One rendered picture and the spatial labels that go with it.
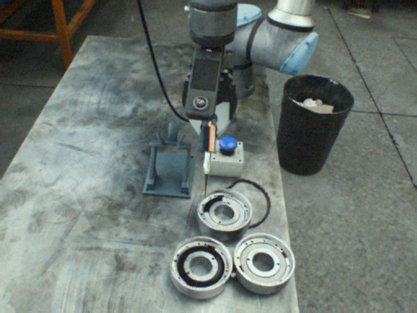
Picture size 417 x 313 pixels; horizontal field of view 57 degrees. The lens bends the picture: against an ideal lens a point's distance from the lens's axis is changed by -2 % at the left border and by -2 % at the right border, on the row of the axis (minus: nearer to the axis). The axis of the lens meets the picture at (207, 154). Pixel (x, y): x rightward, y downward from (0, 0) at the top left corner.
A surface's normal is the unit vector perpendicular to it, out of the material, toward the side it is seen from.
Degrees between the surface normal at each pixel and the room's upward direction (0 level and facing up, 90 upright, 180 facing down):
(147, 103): 0
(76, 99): 0
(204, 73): 33
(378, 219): 0
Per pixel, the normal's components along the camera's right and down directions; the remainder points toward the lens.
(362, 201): 0.07, -0.74
